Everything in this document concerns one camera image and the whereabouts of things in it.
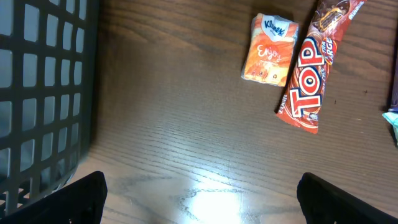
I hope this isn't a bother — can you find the orange Kleenex tissue pack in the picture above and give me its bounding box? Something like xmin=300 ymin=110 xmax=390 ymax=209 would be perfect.
xmin=241 ymin=13 xmax=299 ymax=86

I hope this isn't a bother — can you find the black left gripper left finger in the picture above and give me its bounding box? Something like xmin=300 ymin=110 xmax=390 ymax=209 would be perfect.
xmin=1 ymin=171 xmax=108 ymax=224

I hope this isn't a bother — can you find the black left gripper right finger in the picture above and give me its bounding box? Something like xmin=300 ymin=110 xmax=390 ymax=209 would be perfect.
xmin=297 ymin=172 xmax=397 ymax=224

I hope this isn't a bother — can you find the teal snack packet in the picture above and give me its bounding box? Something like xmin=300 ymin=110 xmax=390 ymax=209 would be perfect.
xmin=382 ymin=111 xmax=398 ymax=141

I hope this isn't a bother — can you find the dark plastic mesh basket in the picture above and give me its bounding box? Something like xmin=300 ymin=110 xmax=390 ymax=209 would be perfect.
xmin=1 ymin=0 xmax=100 ymax=217

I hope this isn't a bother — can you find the orange Top chocolate bar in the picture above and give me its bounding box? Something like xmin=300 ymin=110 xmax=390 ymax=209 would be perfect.
xmin=276 ymin=0 xmax=366 ymax=134

